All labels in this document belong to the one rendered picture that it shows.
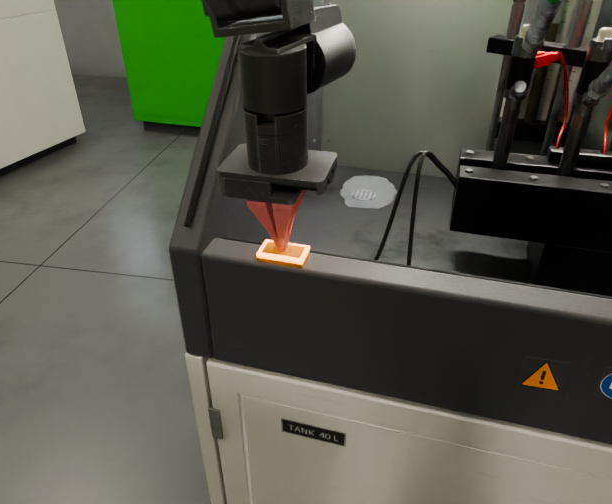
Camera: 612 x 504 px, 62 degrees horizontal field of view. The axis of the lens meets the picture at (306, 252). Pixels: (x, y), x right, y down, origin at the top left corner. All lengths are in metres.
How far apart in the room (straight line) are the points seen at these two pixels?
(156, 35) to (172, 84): 0.30
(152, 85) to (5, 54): 0.84
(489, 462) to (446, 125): 0.59
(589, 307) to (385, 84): 0.59
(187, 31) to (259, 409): 2.94
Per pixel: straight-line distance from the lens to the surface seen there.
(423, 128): 1.01
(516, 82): 0.66
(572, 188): 0.70
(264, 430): 0.72
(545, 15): 0.56
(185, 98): 3.56
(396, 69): 0.98
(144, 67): 3.64
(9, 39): 3.40
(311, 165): 0.48
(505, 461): 0.68
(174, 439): 1.61
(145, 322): 2.00
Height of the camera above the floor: 1.25
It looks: 33 degrees down
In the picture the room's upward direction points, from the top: straight up
